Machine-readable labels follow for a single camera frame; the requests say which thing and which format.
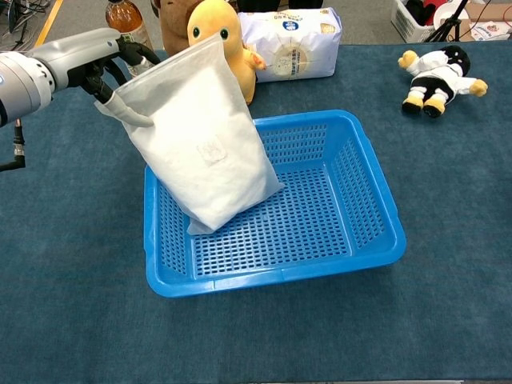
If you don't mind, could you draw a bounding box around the blue perforated plastic basket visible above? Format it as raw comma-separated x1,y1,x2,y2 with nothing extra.
143,108,408,299

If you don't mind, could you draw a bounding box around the white zip pouch bag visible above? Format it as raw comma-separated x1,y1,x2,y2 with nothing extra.
115,32,286,238

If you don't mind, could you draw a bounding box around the brown plush toy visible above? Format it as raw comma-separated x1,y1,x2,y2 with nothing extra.
153,0,206,58

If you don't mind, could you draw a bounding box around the white tissue package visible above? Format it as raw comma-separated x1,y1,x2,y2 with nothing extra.
237,6,343,84

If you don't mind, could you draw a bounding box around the amber tea bottle green label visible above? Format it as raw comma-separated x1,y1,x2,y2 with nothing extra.
104,0,155,79

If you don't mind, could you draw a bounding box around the black tripod stand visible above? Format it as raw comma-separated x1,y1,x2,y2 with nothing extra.
422,0,470,43

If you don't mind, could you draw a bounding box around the teal carpet table cover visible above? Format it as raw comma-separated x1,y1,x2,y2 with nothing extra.
0,41,512,372

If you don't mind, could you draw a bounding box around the cardboard box with print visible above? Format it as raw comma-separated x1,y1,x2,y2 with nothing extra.
466,0,512,42

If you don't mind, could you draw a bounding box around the yellow plush duck toy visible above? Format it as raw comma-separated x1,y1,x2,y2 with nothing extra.
186,0,267,106

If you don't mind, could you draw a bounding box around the white plastic storage basket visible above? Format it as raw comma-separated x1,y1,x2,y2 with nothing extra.
390,0,438,44

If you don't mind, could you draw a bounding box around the black white penguin plush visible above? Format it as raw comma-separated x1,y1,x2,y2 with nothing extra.
397,44,490,120

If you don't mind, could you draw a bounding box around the black arm cable with connector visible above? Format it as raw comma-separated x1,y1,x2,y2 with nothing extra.
0,117,27,174

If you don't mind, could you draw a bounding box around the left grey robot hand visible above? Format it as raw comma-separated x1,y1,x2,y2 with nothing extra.
31,27,162,128

